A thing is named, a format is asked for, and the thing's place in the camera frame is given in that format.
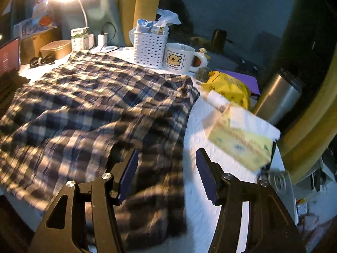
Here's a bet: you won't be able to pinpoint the purple cloth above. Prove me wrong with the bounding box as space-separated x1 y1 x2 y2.
217 69 261 96

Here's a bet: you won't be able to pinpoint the white green small box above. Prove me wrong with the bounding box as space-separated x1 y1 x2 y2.
71 27 88 52

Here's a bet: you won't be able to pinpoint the yellow plastic bag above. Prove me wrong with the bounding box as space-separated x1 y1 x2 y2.
201 71 251 110

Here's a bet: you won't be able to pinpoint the yellow tissue box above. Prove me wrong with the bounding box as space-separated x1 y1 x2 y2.
205 102 281 172

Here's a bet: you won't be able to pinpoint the white perforated plastic basket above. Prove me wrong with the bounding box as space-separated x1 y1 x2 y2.
129 26 169 69

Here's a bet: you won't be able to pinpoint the blue printed carton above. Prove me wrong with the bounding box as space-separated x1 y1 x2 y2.
13 18 57 39

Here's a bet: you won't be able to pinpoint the smartphone with clear case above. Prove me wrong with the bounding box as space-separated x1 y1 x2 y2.
267 170 298 225

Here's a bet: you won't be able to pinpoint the yellow curtain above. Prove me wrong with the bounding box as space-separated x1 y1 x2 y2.
278 54 336 184
116 0 159 46

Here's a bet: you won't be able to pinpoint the black coiled cable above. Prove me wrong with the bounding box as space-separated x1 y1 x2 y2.
29 52 56 69

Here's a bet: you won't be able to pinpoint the cardboard box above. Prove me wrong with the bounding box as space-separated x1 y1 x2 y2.
20 28 62 65

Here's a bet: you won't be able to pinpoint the yellow curtain left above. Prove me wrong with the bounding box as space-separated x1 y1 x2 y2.
116 0 159 46

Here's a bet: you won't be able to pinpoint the yellow curtain right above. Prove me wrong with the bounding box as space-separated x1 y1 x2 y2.
278 54 336 184

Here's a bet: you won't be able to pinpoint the white power adapter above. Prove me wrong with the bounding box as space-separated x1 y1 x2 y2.
97 33 108 47

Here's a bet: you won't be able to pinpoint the white small bottle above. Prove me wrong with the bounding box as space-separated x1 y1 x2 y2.
206 90 230 112

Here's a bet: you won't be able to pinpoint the white bear cartoon mug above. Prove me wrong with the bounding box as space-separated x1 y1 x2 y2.
163 43 208 74

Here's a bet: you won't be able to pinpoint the black folded garment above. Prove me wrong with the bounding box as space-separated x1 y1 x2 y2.
0 69 30 118

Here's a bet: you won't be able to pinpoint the snack bag red white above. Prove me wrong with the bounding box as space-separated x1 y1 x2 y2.
31 0 56 31

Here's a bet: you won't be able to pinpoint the brown paper food container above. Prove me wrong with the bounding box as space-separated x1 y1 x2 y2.
39 40 71 60

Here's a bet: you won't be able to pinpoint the stainless steel thermos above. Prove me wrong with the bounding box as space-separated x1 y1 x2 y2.
252 69 304 125

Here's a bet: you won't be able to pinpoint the red screen tablet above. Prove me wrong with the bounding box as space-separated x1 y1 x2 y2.
0 37 21 75

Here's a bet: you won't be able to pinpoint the plaid checkered pants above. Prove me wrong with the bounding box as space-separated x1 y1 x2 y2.
1 51 199 250

